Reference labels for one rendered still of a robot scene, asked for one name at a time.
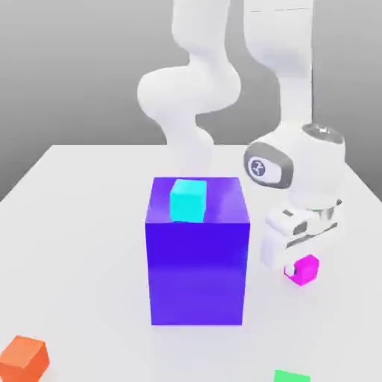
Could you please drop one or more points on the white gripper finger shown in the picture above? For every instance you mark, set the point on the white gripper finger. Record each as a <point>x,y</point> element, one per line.
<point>290,269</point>

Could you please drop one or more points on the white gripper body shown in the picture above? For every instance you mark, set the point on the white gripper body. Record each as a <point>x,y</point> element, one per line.
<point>273,249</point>

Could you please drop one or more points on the small orange cube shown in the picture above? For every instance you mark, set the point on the small orange cube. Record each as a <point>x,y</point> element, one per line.
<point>22,359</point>

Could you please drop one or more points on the small green cube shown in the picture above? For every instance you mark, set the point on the small green cube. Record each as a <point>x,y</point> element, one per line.
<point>292,376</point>

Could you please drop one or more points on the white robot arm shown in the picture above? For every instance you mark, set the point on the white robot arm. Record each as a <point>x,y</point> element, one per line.
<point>191,89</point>

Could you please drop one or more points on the small cyan cube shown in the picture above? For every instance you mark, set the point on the small cyan cube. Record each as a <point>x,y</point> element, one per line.
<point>188,203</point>

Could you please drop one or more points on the small magenta cube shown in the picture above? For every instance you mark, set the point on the small magenta cube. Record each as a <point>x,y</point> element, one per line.
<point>306,270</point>

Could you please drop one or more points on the large blue box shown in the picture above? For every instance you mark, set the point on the large blue box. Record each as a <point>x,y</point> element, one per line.
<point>197,274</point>

